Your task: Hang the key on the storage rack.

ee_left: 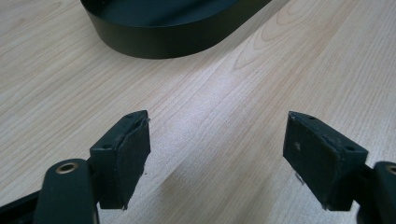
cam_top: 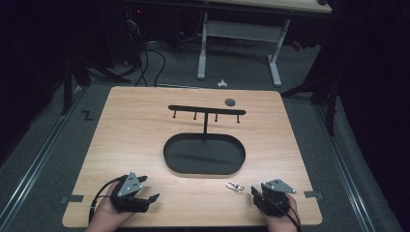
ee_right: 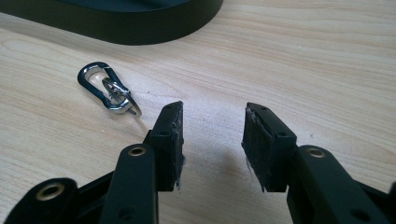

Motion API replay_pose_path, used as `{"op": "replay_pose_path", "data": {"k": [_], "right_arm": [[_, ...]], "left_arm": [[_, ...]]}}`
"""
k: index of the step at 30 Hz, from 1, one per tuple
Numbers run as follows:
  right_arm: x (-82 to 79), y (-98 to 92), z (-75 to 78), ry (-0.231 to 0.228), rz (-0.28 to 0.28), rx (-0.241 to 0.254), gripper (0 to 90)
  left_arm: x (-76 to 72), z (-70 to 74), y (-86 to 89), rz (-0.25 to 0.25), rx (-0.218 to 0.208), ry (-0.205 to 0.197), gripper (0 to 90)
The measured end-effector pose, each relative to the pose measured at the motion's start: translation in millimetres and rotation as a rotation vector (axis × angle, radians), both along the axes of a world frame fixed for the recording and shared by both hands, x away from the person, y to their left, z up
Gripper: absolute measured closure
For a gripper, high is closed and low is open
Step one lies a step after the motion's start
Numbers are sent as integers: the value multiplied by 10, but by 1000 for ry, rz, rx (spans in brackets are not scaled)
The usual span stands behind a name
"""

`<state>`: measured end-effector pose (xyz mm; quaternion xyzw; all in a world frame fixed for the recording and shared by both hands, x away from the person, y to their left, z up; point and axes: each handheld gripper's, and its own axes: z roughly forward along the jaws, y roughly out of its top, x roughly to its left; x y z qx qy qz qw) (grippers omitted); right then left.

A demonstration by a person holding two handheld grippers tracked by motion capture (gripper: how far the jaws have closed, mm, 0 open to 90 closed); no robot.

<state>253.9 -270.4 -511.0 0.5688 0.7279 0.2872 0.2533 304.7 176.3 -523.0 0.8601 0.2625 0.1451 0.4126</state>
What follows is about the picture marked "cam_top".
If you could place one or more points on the black tape floor mark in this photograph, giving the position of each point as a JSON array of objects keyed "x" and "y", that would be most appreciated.
[{"x": 87, "y": 115}]

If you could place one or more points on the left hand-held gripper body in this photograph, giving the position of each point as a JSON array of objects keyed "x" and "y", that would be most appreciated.
[{"x": 129, "y": 190}]

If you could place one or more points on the black metal stand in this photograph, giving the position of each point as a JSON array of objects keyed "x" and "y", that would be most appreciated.
[
  {"x": 322, "y": 90},
  {"x": 67, "y": 83}
]

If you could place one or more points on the black key rack with tray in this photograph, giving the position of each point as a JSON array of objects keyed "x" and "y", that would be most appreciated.
[{"x": 204, "y": 154}]

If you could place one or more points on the grey tape strip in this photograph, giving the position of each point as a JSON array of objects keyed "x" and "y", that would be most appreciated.
[
  {"x": 313, "y": 194},
  {"x": 72, "y": 198}
]

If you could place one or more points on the small white floor object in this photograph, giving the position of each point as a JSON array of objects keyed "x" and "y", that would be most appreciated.
[{"x": 222, "y": 84}]

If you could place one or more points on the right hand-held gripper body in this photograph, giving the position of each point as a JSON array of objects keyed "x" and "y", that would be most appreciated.
[{"x": 274, "y": 201}]

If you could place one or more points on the person's left hand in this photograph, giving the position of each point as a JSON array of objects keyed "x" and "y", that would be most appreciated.
[{"x": 104, "y": 219}]

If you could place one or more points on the white-framed desk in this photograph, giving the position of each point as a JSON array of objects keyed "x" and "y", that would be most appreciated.
[{"x": 241, "y": 30}]

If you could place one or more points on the person's right hand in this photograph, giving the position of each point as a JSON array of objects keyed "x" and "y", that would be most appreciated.
[{"x": 280, "y": 224}]

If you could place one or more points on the metal floor rail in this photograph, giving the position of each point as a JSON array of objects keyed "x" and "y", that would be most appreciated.
[
  {"x": 35, "y": 164},
  {"x": 341, "y": 164}
]

